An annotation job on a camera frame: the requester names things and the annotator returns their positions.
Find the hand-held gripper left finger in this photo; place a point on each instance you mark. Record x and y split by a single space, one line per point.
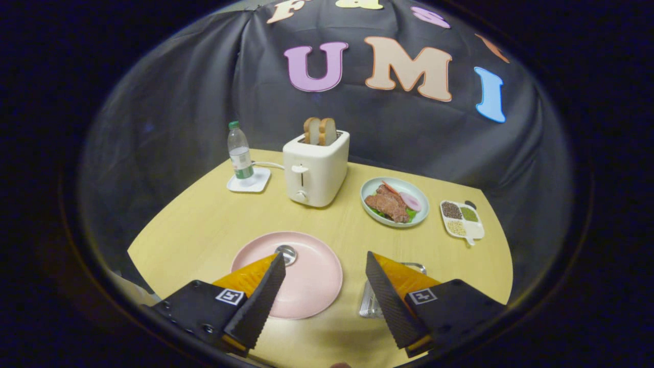
260 312

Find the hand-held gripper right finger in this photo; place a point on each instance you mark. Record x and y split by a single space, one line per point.
391 306

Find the pink plate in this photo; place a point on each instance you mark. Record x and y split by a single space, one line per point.
311 276

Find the green lettuce leaves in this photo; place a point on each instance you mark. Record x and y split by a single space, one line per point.
411 214

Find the brown steak slices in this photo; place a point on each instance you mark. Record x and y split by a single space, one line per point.
386 204

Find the pink ham slice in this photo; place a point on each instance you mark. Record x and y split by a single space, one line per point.
410 201

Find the white divided seasoning tray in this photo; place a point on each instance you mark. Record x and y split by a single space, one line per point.
472 230

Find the orange carrot slice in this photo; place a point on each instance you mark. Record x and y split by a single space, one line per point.
390 187

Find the light green plate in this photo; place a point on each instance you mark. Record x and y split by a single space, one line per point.
403 185

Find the white square coaster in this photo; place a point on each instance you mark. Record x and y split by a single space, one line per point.
258 184

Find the white toaster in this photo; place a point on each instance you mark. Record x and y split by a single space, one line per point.
317 174

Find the clear water bottle green cap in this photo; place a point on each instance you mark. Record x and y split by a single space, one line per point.
240 158

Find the toasted bread slice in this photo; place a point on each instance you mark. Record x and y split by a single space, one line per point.
328 132
311 131

